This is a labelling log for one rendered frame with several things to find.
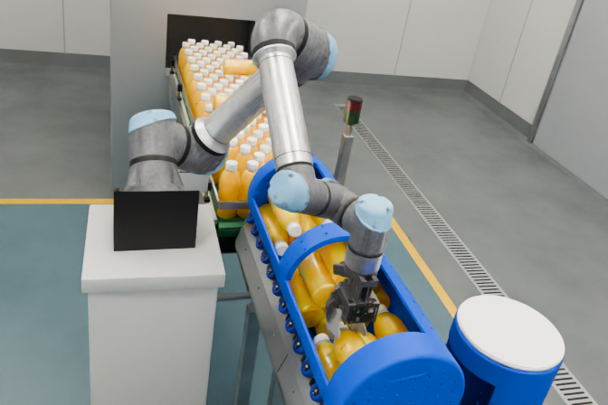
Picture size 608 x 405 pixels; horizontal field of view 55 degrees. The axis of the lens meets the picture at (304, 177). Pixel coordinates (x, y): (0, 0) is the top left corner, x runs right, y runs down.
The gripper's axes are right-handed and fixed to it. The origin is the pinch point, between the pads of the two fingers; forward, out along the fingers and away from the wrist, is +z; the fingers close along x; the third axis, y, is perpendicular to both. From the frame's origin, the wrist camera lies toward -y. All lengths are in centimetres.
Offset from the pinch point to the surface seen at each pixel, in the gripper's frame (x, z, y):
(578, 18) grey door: 340, -15, -336
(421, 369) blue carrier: 7.7, -8.4, 20.8
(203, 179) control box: -20, 5, -81
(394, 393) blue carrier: 3.0, -3.0, 21.2
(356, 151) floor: 148, 109, -320
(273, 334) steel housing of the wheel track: -7.1, 22.6, -24.5
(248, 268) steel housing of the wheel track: -8, 24, -56
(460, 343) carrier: 35.7, 10.1, -2.3
